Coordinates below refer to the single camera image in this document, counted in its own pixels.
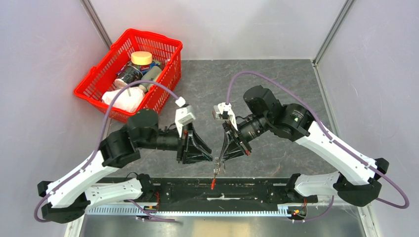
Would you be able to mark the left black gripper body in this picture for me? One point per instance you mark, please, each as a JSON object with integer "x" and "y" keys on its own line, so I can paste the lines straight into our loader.
{"x": 182, "y": 144}

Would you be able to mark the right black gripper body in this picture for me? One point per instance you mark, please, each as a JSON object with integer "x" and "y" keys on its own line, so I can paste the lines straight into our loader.
{"x": 241, "y": 141}

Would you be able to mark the metal keyring holder red handle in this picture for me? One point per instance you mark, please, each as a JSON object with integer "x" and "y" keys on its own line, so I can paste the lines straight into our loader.
{"x": 219, "y": 166}

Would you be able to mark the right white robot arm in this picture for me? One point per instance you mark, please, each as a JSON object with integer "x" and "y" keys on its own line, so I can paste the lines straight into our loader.
{"x": 355, "y": 180}

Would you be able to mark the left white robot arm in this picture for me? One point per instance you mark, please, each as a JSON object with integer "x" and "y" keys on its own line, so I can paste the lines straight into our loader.
{"x": 68, "y": 198}

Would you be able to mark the white plastic bag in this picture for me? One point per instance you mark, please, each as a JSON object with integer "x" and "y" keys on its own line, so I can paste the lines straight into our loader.
{"x": 128, "y": 101}

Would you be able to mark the grey green bottle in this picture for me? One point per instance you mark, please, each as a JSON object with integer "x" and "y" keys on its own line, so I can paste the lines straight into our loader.
{"x": 151, "y": 75}

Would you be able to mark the dark patterned cup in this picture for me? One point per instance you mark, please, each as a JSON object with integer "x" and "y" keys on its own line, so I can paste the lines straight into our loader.
{"x": 128, "y": 75}

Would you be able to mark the jar with cream lid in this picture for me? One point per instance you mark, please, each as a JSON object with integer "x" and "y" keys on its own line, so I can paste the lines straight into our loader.
{"x": 141, "y": 60}

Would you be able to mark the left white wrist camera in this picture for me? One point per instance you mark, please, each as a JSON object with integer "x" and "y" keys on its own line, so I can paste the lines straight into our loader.
{"x": 183, "y": 115}

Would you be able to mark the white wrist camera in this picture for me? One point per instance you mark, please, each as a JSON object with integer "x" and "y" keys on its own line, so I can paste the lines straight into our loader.
{"x": 223, "y": 111}
{"x": 183, "y": 115}

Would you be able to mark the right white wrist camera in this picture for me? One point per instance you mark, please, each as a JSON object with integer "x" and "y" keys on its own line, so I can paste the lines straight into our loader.
{"x": 223, "y": 111}

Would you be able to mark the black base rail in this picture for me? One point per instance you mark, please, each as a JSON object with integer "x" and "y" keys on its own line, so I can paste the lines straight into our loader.
{"x": 229, "y": 194}

